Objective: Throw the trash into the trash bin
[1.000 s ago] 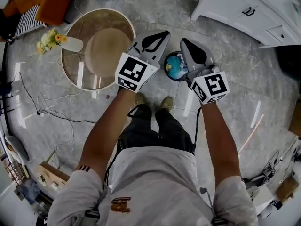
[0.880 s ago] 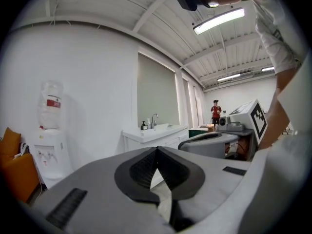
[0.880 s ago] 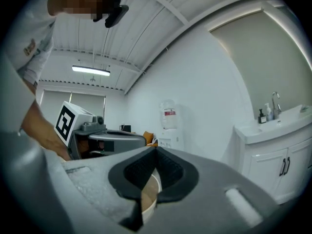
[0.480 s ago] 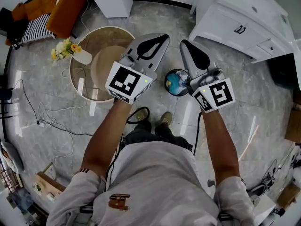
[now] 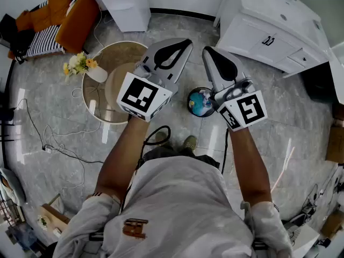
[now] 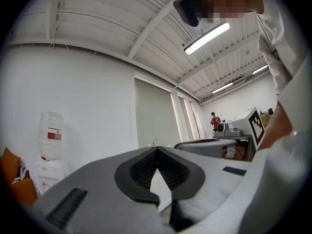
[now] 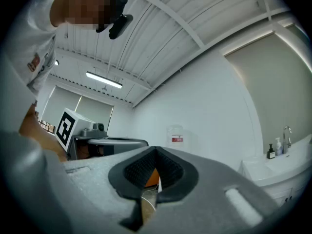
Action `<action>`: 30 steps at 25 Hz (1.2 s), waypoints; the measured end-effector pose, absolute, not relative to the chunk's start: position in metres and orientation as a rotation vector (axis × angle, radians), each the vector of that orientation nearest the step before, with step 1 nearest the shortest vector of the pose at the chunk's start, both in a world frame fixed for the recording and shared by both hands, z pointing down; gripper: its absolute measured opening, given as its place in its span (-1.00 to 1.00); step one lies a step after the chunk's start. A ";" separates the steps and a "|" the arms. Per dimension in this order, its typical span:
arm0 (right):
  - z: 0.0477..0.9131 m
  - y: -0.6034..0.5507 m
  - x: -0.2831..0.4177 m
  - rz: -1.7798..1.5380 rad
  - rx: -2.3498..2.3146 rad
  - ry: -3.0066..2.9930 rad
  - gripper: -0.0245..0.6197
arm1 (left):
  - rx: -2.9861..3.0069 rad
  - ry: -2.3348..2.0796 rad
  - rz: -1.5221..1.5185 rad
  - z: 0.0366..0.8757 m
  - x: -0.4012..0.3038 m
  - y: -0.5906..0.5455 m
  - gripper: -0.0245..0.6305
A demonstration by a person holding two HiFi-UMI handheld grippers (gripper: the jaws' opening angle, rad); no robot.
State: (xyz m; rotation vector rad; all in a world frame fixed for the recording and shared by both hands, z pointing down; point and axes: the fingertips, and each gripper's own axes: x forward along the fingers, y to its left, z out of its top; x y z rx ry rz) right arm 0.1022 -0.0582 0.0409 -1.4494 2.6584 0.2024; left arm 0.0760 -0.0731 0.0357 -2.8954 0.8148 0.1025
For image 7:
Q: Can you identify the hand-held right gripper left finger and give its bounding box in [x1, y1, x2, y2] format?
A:
[55, 145, 157, 234]

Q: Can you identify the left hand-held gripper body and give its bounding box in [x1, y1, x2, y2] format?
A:
[55, 107, 108, 161]

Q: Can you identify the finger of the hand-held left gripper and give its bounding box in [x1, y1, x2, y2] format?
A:
[88, 137, 150, 156]

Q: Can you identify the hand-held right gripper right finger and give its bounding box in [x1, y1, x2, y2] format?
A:
[145, 146, 279, 234]

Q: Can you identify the person's left forearm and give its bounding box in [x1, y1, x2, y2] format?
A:
[19, 105, 68, 162]

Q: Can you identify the grey window roller blind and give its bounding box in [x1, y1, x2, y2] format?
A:
[75, 95, 115, 133]
[45, 86, 82, 132]

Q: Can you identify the orange sofa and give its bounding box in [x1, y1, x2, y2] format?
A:
[143, 168, 160, 188]

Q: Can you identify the ceiling tube light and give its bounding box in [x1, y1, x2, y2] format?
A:
[85, 71, 123, 90]

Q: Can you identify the white sink cabinet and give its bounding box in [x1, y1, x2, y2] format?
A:
[237, 134, 312, 210]

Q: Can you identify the black soap bottle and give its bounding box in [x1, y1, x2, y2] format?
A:
[267, 143, 276, 160]

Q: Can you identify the white soap bottle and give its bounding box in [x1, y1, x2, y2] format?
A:
[274, 137, 284, 156]

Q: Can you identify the chrome faucet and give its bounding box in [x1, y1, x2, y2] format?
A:
[282, 125, 293, 155]

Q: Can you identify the person's head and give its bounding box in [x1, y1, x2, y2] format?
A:
[50, 0, 118, 32]

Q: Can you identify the large roller blind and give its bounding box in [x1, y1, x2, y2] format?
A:
[224, 23, 312, 154]

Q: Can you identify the black head-mounted camera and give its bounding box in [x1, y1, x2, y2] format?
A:
[96, 0, 135, 40]

